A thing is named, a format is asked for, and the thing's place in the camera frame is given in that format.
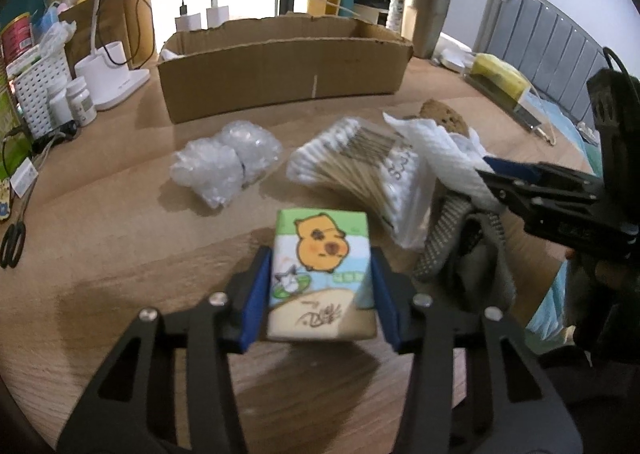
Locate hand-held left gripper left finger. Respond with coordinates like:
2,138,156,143
57,246,276,454

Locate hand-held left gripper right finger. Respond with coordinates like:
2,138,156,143
369,249,586,454

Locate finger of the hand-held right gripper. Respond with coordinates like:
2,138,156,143
474,169,638,255
482,156,608,207

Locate white paper towel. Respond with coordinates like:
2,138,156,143
382,111,506,215

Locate cartoon print tissue pack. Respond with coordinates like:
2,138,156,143
266,209,377,344

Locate brown plush toy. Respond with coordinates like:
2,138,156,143
419,100,475,139

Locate grey dotted slipper socks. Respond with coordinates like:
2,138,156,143
412,194,518,315

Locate clear bubble wrap bundle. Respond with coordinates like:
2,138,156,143
169,121,283,209

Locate cotton swab pack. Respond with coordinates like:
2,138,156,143
286,116,436,249

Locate cardboard box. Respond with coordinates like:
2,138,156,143
156,16,415,123

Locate yellow tissue pack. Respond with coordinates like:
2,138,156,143
470,52,531,97

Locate grey padded headboard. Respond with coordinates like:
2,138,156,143
472,0,621,125

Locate steel tumbler with black lid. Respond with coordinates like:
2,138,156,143
402,0,452,59

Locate black scissors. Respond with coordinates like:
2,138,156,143
0,194,36,269

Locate white paper card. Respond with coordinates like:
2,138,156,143
10,159,38,195

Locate white pill bottle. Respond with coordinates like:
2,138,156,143
66,78,97,126
47,84,71,127

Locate white desk lamp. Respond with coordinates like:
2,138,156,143
74,0,151,110

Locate white charger with black plug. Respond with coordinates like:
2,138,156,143
175,4,201,32

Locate green snack package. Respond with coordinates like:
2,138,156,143
0,78,33,169

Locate white perforated basket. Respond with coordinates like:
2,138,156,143
9,51,71,139

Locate brown paper bag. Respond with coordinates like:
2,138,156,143
60,0,136,69

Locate red can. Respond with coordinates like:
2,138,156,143
0,14,35,62

